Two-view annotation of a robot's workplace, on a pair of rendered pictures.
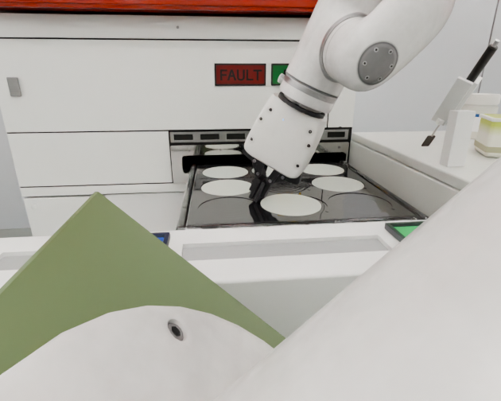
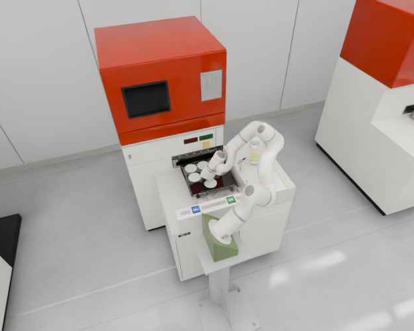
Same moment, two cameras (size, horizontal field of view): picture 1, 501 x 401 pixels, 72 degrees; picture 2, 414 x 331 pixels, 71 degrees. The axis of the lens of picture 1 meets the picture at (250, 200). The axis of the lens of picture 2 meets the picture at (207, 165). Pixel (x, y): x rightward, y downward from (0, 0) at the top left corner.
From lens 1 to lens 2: 1.80 m
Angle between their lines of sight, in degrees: 25
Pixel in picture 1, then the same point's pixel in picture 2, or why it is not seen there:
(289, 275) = (214, 209)
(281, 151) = (207, 176)
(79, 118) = (147, 159)
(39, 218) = (135, 184)
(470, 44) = (284, 29)
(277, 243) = (212, 203)
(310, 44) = (212, 165)
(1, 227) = (48, 157)
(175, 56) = (173, 140)
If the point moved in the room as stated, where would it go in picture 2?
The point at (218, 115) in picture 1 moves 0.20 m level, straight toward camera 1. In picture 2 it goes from (184, 150) to (191, 166)
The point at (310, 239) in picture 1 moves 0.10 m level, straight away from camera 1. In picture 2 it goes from (216, 202) to (215, 192)
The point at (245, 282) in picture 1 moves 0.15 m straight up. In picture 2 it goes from (210, 211) to (209, 197)
